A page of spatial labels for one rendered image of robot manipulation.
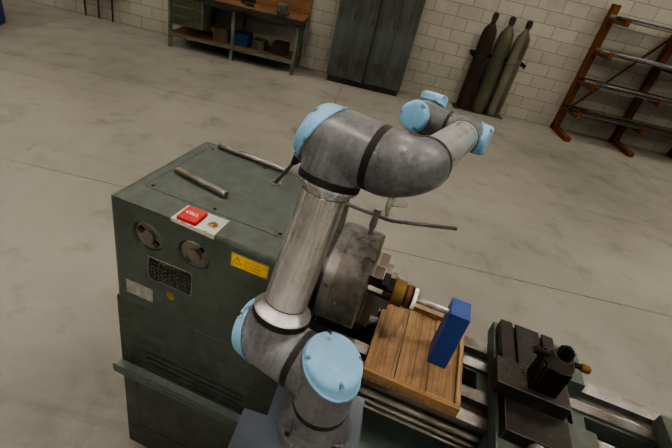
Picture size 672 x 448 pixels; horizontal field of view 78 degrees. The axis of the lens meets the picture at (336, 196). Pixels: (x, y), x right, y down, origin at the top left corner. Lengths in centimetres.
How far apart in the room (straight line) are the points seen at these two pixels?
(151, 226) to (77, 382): 130
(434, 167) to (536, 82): 763
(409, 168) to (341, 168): 11
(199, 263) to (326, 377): 59
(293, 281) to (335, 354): 16
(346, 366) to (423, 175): 37
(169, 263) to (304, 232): 64
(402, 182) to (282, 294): 31
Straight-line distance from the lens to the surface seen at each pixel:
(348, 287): 120
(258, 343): 84
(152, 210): 122
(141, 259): 136
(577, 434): 153
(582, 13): 827
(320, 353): 80
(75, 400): 239
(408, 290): 132
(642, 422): 186
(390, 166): 64
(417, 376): 143
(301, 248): 74
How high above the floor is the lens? 195
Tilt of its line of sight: 30 degrees down
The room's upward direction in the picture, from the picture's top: 14 degrees clockwise
